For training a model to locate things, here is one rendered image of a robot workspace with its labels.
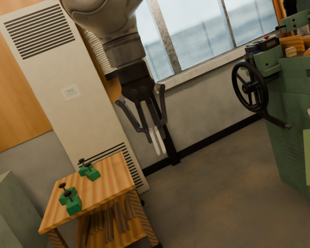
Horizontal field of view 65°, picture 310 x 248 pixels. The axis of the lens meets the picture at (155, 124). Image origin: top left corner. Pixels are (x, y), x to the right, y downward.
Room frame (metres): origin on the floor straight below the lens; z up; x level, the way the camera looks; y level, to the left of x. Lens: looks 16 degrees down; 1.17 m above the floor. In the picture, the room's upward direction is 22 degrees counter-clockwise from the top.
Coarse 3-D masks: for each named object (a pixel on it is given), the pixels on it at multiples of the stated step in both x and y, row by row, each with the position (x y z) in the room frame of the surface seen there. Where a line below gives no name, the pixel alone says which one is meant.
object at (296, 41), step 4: (292, 36) 1.20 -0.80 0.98; (296, 36) 1.17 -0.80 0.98; (300, 36) 1.16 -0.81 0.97; (280, 40) 1.28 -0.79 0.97; (284, 40) 1.26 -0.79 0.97; (288, 40) 1.23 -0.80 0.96; (292, 40) 1.20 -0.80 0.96; (296, 40) 1.18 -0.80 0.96; (300, 40) 1.16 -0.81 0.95; (280, 44) 1.29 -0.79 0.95; (284, 44) 1.26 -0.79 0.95; (288, 44) 1.23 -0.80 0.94; (292, 44) 1.21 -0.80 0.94; (296, 44) 1.18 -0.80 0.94; (300, 44) 1.16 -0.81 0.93; (284, 48) 1.27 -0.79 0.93; (296, 48) 1.19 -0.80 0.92; (300, 48) 1.16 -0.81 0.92; (304, 48) 1.16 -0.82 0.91; (284, 52) 1.27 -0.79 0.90
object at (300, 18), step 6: (300, 12) 1.25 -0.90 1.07; (306, 12) 1.24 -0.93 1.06; (288, 18) 1.23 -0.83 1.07; (294, 18) 1.23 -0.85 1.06; (300, 18) 1.24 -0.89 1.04; (306, 18) 1.24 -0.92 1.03; (282, 24) 1.28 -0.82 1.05; (288, 24) 1.24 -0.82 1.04; (294, 24) 1.23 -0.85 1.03; (300, 24) 1.24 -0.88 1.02; (306, 24) 1.24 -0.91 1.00; (282, 30) 1.29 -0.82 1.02; (288, 30) 1.25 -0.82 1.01; (294, 30) 1.27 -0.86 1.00
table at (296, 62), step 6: (306, 48) 1.18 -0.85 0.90; (300, 54) 1.11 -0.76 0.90; (282, 60) 1.18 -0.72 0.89; (288, 60) 1.14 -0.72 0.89; (294, 60) 1.10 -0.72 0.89; (300, 60) 1.07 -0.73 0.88; (306, 60) 1.04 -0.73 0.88; (276, 66) 1.19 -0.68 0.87; (282, 66) 1.19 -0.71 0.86; (288, 66) 1.15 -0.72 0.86; (294, 66) 1.11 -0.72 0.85; (300, 66) 1.08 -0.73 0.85; (306, 66) 1.04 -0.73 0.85; (246, 72) 1.36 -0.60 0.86; (264, 72) 1.20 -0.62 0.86; (270, 72) 1.19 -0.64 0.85
